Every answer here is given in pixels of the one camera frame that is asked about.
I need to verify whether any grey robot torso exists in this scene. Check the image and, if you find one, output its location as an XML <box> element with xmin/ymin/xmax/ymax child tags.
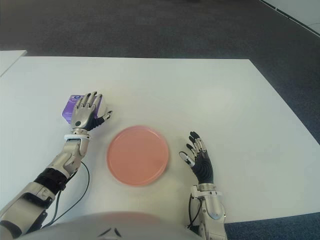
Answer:
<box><xmin>24</xmin><ymin>211</ymin><xmax>201</xmax><ymax>240</ymax></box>

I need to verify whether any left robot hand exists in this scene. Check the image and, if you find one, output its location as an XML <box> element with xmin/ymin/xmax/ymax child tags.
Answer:
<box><xmin>70</xmin><ymin>91</ymin><xmax>113</xmax><ymax>132</ymax></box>

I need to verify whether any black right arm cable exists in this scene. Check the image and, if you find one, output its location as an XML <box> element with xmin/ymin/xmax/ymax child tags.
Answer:
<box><xmin>186</xmin><ymin>192</ymin><xmax>201</xmax><ymax>228</ymax></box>

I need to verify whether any white side table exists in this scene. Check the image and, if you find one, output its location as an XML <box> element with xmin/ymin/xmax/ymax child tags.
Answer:
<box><xmin>0</xmin><ymin>50</ymin><xmax>28</xmax><ymax>77</ymax></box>

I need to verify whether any purple tissue paper pack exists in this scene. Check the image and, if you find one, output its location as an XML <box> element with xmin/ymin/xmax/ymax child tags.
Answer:
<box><xmin>61</xmin><ymin>93</ymin><xmax>103</xmax><ymax>125</ymax></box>

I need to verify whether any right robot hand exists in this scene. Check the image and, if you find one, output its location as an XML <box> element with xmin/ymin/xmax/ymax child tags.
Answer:
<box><xmin>178</xmin><ymin>131</ymin><xmax>215</xmax><ymax>186</ymax></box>

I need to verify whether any pink round plate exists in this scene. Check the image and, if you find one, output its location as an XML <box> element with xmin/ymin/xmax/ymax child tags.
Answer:
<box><xmin>106</xmin><ymin>125</ymin><xmax>170</xmax><ymax>187</ymax></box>

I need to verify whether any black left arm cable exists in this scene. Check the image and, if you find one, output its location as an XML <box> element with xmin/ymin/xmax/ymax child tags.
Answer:
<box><xmin>41</xmin><ymin>161</ymin><xmax>90</xmax><ymax>230</ymax></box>

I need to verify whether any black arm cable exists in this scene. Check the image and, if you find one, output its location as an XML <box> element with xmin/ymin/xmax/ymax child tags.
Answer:
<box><xmin>41</xmin><ymin>161</ymin><xmax>90</xmax><ymax>230</ymax></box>
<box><xmin>186</xmin><ymin>192</ymin><xmax>201</xmax><ymax>228</ymax></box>

